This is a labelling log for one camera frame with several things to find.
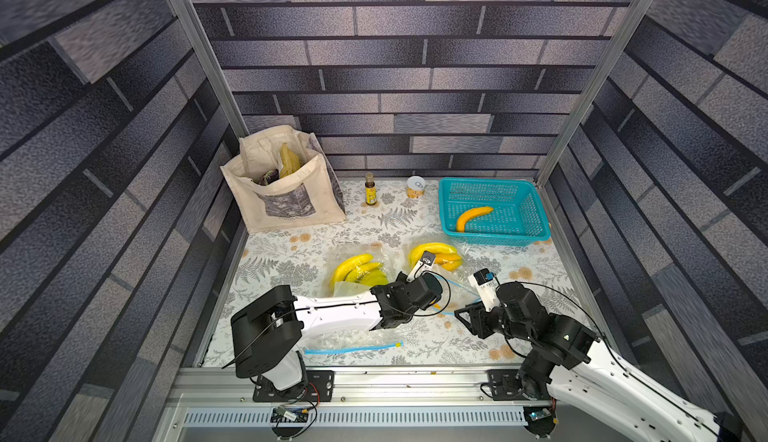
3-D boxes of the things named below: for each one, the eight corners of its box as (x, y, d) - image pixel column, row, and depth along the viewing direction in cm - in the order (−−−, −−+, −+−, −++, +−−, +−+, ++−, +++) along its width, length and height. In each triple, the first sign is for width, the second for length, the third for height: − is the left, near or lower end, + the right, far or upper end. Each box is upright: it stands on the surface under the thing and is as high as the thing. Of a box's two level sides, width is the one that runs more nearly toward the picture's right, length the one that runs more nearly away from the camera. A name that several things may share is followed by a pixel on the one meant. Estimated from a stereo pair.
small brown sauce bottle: (366, 206, 114) (364, 182, 104) (367, 196, 118) (365, 172, 107) (376, 206, 114) (375, 182, 104) (376, 196, 118) (375, 172, 107)
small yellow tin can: (406, 198, 115) (407, 190, 111) (406, 184, 119) (406, 176, 116) (425, 198, 115) (426, 190, 111) (423, 184, 119) (424, 176, 116)
